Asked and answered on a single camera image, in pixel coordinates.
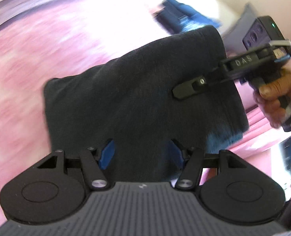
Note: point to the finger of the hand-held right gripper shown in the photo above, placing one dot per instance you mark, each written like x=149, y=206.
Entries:
x=188, y=89

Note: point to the black garment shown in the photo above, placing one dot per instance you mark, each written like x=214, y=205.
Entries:
x=135, y=91

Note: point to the grey striped quilt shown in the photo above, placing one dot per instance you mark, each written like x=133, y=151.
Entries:
x=17, y=0

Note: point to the pink curtain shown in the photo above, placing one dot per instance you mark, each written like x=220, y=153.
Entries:
x=258, y=137

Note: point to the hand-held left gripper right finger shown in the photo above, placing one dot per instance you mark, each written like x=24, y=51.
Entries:
x=176, y=153

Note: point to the bright blue garment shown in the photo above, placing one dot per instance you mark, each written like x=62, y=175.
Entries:
x=184, y=14

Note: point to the pink floral bedsheet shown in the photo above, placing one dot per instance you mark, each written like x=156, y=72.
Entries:
x=37, y=66

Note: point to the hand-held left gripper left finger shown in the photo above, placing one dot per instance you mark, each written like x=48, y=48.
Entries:
x=107, y=153

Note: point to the person's right hand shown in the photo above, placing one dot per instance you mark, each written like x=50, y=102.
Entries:
x=270, y=103

